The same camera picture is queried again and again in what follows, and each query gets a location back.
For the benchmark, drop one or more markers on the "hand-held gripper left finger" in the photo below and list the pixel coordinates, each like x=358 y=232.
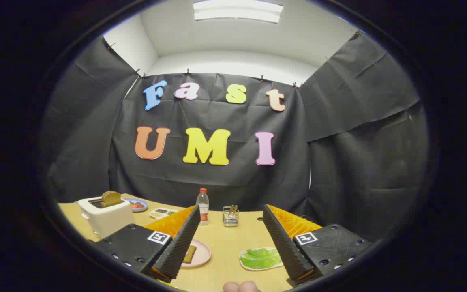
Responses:
x=181 y=247

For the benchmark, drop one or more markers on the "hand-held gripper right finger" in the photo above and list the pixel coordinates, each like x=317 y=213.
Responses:
x=282 y=247

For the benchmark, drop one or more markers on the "green lettuce leaf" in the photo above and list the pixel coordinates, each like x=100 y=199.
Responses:
x=262 y=258

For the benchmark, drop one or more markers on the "brown toasted bread slice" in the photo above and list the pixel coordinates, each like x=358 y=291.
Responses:
x=111 y=198

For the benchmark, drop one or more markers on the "bread slice on pink plate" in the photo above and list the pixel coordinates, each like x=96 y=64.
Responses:
x=189 y=254

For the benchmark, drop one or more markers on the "round pink plate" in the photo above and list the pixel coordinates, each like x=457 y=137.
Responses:
x=202 y=253

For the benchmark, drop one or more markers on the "white divided seasoning tray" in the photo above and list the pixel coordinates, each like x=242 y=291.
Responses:
x=164 y=212

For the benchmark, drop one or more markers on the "white rounded rectangular plate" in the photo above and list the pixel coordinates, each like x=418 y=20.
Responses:
x=240 y=256

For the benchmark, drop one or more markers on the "clear bottle with red cap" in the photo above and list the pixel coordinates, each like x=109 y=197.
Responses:
x=202 y=202

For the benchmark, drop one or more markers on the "small blue plate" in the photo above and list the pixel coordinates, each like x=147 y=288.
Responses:
x=141 y=209

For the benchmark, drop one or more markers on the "red food pieces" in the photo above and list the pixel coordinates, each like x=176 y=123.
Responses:
x=137 y=205

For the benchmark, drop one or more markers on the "white toaster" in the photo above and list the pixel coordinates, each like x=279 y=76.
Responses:
x=108 y=221

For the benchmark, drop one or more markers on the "ceiling light panel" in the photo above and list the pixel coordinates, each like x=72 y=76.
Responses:
x=237 y=10

